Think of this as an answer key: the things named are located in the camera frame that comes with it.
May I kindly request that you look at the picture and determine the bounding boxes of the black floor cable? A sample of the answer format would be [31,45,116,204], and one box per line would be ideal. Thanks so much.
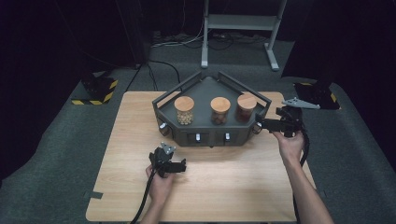
[147,59,182,91]

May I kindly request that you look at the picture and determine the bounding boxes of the grey metal stand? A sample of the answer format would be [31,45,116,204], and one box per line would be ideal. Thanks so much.
[200,0,288,72]

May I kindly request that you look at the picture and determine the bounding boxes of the person's right hand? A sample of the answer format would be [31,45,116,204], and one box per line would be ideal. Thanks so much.
[272,130,305,166]

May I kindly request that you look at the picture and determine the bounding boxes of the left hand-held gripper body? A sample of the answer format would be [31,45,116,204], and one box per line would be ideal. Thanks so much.
[148,141,177,179]

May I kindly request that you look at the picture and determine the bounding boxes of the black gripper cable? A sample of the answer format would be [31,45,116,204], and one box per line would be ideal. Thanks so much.
[291,130,311,224]
[130,169,157,224]

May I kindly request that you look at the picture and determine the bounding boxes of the person's left hand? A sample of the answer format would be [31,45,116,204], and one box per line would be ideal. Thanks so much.
[145,163,177,205]

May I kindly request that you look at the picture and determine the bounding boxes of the glass jar of reddish fruit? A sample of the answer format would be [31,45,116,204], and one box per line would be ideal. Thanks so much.
[234,92,259,123]

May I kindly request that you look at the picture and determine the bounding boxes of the glass jar of pale seeds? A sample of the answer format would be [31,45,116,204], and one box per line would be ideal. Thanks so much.
[173,95,196,127]

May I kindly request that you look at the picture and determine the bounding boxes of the white floor cable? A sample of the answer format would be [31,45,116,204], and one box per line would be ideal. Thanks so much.
[151,17,207,49]

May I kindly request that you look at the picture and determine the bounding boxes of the dark grey corner rack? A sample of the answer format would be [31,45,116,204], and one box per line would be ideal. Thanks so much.
[151,70,273,148]

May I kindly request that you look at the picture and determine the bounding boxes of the glass jar of brown nuts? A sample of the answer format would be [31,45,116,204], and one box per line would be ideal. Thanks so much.
[209,96,233,126]

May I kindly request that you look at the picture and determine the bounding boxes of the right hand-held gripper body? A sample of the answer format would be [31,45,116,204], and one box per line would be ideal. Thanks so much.
[275,96,321,138]

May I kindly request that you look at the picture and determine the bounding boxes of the bundle of black floor cables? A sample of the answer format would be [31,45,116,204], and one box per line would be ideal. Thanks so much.
[207,31,269,51]

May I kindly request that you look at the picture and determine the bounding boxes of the black yellow striped base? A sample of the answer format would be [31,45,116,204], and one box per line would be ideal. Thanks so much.
[293,81,341,111]
[71,71,120,106]

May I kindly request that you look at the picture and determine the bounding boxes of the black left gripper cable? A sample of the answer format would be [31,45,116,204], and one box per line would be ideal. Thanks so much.
[130,169,157,224]

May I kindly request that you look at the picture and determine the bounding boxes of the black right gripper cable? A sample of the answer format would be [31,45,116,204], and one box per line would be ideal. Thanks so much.
[291,130,311,224]

